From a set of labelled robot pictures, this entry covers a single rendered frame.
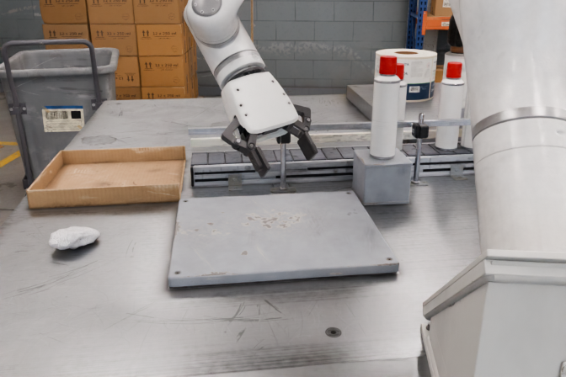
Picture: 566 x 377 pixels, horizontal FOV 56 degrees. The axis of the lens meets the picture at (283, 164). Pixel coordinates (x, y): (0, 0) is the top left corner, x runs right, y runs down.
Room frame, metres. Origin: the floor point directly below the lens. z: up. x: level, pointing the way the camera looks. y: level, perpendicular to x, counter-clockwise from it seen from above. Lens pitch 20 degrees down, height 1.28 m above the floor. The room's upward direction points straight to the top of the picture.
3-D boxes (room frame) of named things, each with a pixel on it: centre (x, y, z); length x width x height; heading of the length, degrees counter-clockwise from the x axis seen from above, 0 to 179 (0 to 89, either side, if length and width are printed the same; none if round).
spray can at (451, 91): (1.23, -0.39, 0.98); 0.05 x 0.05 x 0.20
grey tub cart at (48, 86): (3.18, 1.30, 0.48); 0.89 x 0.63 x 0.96; 15
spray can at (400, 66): (1.21, -0.26, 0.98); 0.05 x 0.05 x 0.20
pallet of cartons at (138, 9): (4.74, 1.35, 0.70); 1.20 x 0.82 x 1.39; 91
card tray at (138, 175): (1.13, 0.38, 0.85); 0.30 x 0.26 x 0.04; 97
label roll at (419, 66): (1.81, -0.41, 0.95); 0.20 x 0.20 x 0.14
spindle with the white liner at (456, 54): (1.52, -0.50, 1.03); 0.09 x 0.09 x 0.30
